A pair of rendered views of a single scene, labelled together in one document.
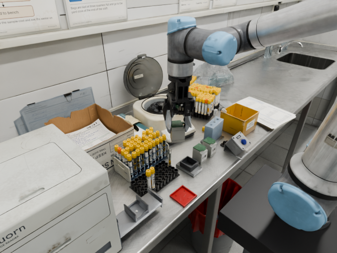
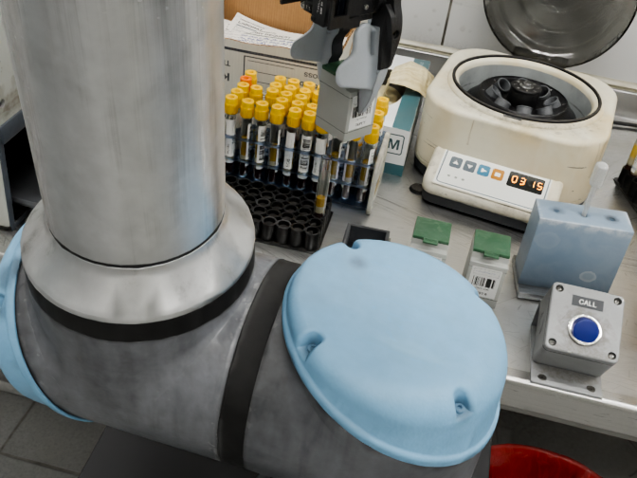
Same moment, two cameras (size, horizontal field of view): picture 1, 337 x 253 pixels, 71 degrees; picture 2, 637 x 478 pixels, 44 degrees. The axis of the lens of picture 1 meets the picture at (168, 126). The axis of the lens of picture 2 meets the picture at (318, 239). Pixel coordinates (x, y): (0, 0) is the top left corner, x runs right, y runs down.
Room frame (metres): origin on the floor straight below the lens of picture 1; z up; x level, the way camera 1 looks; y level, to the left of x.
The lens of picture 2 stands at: (0.25, -0.62, 1.42)
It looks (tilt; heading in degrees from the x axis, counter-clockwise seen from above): 36 degrees down; 54
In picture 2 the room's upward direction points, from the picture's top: 8 degrees clockwise
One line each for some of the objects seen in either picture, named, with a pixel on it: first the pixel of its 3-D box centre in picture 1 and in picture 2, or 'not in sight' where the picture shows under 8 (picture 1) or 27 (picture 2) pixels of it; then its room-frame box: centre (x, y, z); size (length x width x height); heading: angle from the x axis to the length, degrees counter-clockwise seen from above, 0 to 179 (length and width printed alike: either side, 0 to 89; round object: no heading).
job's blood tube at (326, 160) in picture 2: (169, 160); (321, 193); (0.70, 0.00, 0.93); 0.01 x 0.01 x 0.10
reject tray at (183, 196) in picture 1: (183, 196); not in sight; (0.57, -0.05, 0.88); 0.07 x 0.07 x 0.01; 46
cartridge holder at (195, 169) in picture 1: (188, 164); (363, 253); (0.71, -0.08, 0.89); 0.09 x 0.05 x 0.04; 48
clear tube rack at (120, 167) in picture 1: (142, 156); (302, 155); (0.74, 0.10, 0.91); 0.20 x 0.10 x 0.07; 136
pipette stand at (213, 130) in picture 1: (213, 131); (570, 251); (0.90, -0.20, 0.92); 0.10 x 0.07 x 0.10; 142
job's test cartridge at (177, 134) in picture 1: (177, 131); (346, 101); (0.69, -0.03, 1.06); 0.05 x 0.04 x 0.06; 99
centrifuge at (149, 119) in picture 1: (164, 116); (513, 131); (1.02, 0.02, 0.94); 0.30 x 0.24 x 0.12; 37
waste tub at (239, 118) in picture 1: (238, 120); not in sight; (1.00, -0.34, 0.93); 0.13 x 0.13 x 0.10; 43
